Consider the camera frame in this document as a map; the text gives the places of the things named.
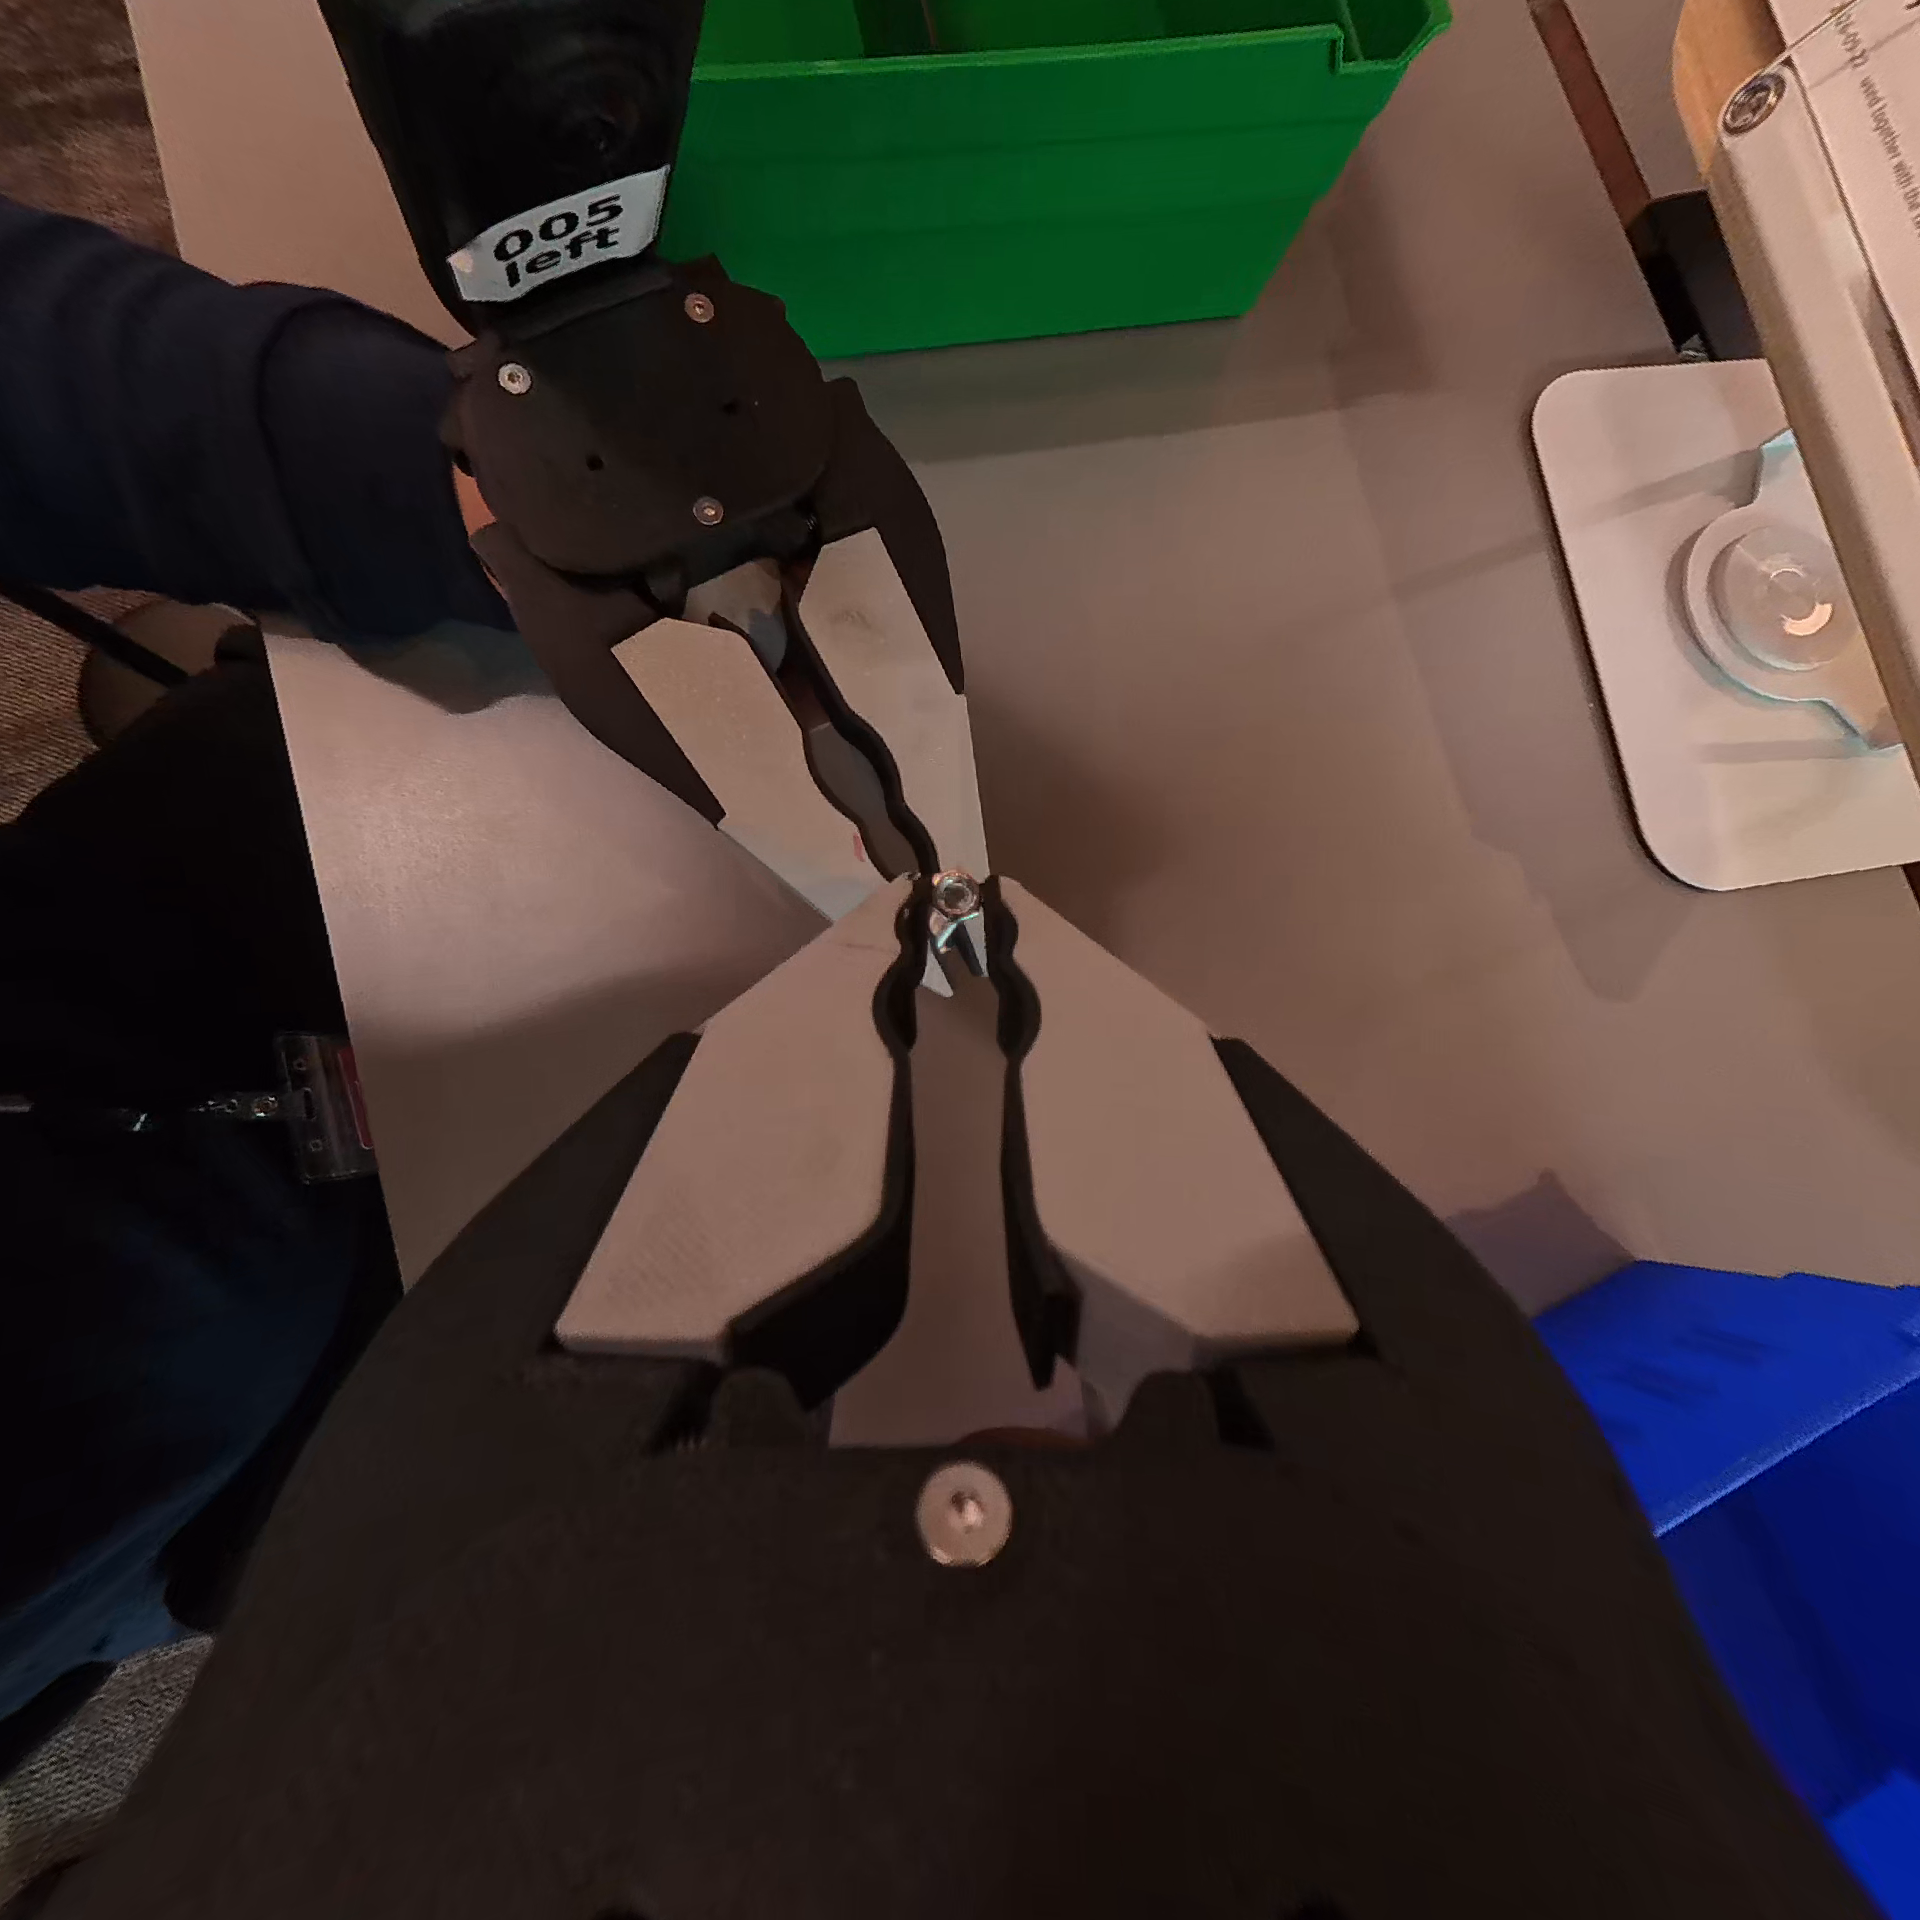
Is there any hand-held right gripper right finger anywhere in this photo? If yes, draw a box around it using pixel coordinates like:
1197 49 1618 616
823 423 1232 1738
983 875 1361 1396

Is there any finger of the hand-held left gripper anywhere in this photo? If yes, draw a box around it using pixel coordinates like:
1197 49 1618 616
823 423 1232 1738
607 566 919 927
781 529 995 886

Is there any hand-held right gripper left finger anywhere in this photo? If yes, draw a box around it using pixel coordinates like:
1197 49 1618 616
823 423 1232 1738
552 875 924 1409

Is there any green plastic bin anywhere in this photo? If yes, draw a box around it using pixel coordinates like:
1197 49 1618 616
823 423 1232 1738
661 0 1454 358

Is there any blue plastic bin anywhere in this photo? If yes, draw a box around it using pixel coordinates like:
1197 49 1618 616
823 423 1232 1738
1534 1259 1920 1920

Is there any person's left forearm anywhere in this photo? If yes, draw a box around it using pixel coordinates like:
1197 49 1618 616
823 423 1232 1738
0 195 520 645

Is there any clear badge holder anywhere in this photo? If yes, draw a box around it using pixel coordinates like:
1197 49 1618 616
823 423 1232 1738
113 1030 380 1187

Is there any person's dark clothed body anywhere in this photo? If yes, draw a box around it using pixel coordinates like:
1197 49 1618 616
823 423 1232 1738
0 660 407 1726

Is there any printed instruction sheet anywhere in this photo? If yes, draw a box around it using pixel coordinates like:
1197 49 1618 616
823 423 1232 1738
1770 0 1920 391

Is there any black desk cable hatch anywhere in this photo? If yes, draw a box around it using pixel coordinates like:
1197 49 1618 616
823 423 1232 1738
1627 191 1771 363

